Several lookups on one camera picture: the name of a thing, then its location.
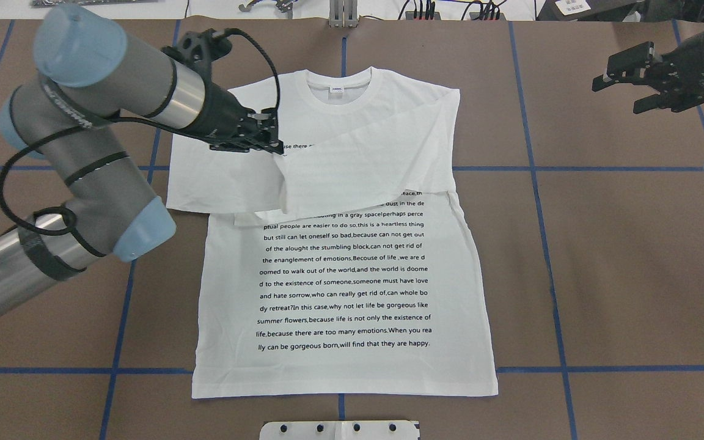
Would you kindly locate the aluminium frame post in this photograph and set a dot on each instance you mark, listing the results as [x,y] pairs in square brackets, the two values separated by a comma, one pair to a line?
[343,14]

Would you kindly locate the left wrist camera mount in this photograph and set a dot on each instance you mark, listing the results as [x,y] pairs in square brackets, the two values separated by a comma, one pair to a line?
[198,51]

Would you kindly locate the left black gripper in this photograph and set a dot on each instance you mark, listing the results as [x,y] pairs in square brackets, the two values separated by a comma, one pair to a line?
[216,114]

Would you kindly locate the white printed long-sleeve shirt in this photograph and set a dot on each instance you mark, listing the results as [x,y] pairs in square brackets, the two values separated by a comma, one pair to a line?
[344,265]

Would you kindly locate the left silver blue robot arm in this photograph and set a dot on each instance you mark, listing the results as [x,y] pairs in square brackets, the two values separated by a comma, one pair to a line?
[90,75]

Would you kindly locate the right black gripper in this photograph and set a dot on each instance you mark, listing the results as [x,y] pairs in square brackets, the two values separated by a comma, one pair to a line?
[701,66]

